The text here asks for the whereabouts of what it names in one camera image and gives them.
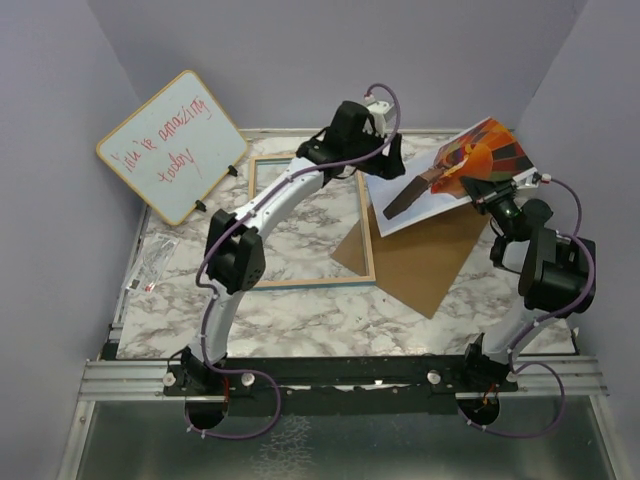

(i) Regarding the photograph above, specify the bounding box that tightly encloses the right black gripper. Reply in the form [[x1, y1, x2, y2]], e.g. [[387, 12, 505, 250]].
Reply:
[[459, 178, 519, 238]]

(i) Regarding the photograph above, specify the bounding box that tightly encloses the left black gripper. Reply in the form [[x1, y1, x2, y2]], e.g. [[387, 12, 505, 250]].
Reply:
[[344, 125, 404, 180]]

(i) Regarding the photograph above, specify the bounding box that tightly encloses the hot air balloon photo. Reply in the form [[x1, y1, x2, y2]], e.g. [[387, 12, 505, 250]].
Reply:
[[364, 117, 536, 237]]

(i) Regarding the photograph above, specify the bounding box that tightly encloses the brown cardboard backing board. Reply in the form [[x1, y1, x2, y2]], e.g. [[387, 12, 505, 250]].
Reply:
[[331, 199, 494, 320]]

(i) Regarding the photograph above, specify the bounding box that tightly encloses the blue wooden photo frame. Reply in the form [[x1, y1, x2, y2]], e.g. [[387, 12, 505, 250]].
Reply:
[[255, 173, 376, 290]]

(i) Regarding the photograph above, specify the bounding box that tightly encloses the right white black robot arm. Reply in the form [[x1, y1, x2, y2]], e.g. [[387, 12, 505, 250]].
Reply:
[[459, 176, 596, 391]]

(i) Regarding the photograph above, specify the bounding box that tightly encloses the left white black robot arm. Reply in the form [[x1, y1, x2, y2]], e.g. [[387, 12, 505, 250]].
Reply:
[[180, 93, 405, 395]]

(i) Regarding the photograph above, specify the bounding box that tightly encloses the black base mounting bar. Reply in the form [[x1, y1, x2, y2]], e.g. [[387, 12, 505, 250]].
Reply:
[[163, 353, 517, 417]]

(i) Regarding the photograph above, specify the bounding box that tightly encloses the small whiteboard with red writing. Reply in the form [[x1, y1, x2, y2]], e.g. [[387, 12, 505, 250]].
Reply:
[[96, 70, 248, 226]]

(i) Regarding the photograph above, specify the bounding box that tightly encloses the plastic bag with hardware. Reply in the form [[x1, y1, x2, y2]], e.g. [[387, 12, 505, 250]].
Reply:
[[124, 233, 179, 294]]

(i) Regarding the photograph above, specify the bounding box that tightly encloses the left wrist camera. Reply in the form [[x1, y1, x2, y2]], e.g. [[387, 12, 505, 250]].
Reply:
[[364, 95, 395, 137]]

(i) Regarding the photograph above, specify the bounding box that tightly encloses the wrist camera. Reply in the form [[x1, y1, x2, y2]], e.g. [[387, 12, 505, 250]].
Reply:
[[364, 95, 395, 137], [512, 168, 552, 190]]

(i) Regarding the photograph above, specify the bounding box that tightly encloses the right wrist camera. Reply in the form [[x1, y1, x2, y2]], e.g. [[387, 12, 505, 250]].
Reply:
[[512, 168, 552, 190]]

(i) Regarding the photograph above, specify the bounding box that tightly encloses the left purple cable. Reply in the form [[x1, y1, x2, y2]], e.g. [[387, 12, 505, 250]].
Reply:
[[184, 83, 402, 441]]

